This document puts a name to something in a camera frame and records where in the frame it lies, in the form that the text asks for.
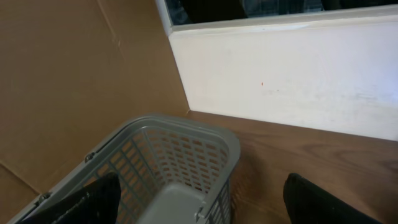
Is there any brown cardboard panel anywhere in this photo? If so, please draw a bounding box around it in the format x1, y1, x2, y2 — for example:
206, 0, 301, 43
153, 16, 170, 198
1, 0, 188, 223

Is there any grey plastic basket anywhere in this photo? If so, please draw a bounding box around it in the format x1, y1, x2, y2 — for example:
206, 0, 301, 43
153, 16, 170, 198
12, 114, 241, 223

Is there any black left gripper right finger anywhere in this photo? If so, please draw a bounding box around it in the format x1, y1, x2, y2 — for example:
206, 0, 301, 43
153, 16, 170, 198
283, 173, 380, 224

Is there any dark monitor edge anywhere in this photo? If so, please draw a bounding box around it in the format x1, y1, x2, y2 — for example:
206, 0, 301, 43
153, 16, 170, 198
165, 0, 397, 25

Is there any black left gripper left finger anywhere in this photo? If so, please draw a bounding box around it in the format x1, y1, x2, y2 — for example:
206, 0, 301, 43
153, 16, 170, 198
21, 172, 121, 224

